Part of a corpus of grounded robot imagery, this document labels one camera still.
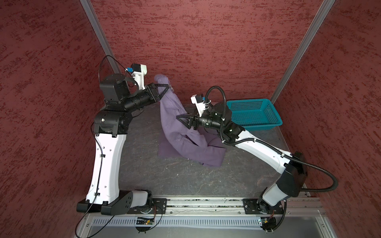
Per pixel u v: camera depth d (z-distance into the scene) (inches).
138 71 19.1
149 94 18.9
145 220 28.4
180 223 30.5
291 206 29.9
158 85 21.7
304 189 18.1
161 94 21.3
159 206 29.3
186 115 23.9
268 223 27.9
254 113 45.8
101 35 31.9
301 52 34.7
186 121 24.3
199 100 22.7
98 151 14.6
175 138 26.8
